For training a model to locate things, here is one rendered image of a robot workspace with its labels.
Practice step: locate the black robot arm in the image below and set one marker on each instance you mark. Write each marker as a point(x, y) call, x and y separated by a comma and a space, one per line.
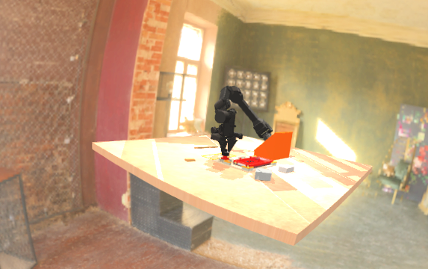
point(223, 115)

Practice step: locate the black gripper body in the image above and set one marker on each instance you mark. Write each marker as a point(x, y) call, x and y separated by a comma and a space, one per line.
point(227, 132)

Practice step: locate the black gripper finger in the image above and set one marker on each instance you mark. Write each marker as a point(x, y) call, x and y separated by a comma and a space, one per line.
point(223, 145)
point(231, 144)

